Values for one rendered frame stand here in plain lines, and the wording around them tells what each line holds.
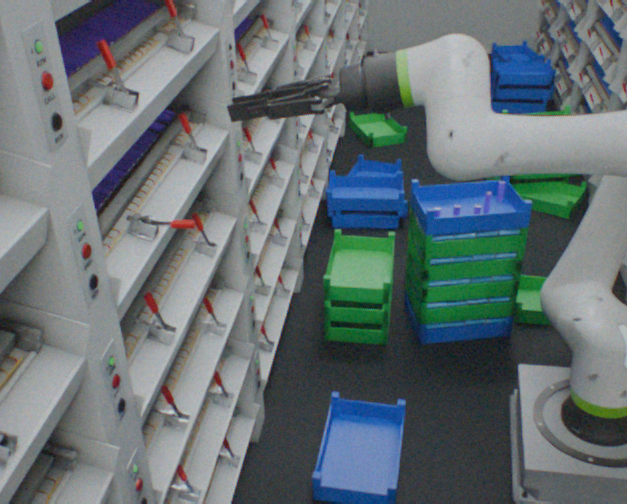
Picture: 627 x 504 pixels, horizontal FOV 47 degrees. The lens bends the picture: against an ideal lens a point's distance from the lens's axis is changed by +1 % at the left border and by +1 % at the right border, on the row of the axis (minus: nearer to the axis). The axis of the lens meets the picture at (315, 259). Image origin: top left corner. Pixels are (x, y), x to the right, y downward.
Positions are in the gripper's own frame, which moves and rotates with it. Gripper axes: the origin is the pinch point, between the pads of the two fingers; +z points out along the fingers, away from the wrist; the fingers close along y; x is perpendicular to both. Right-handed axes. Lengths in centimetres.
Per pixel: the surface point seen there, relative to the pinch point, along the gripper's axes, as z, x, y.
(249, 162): 18, -27, 42
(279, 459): 22, -98, 11
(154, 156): 16.4, -3.2, -7.8
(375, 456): -2, -103, 15
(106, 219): 16.2, -3.3, -29.7
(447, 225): -26, -64, 64
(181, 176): 13.2, -7.7, -7.3
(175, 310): 17.2, -27.3, -19.3
